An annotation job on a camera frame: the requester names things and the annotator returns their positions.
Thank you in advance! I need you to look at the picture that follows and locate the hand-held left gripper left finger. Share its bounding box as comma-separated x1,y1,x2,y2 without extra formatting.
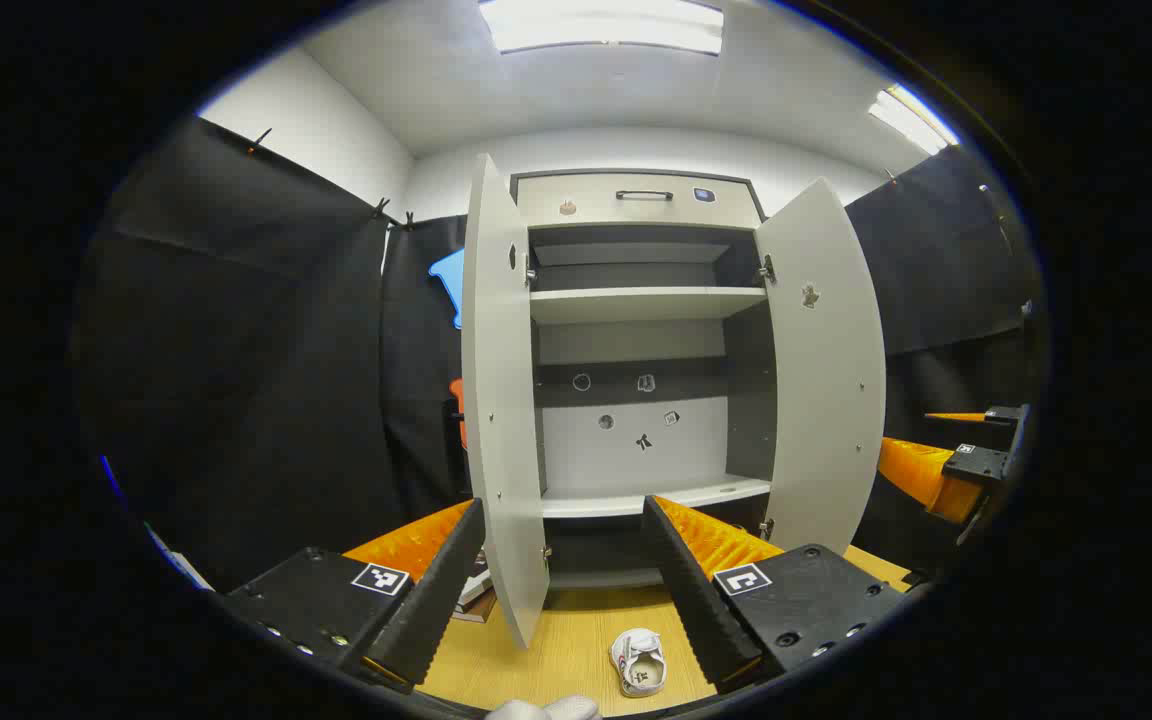
224,497,488,691

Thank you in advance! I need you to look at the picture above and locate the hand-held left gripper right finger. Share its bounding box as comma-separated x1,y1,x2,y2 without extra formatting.
641,494,907,697

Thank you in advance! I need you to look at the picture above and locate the white canvas shoe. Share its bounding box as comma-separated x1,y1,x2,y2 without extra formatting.
610,628,668,698

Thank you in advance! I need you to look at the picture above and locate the grey shoe cabinet door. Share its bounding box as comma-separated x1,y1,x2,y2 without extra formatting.
754,178,887,556
461,152,550,651

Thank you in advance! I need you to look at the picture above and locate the grey shoe cabinet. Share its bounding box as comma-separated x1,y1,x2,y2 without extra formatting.
509,168,779,591

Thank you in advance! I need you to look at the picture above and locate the white cabinet shelf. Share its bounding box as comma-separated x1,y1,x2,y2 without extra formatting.
529,286,770,325
541,476,773,519

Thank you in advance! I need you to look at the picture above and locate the grey cabinet drawer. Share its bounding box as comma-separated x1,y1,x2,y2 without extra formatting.
516,174,765,229

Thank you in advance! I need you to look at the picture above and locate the stack of books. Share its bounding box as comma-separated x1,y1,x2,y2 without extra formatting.
454,548,497,624

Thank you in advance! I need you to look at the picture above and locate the ceiling light panel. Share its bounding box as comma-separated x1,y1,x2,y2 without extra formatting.
868,84,960,156
479,0,725,56

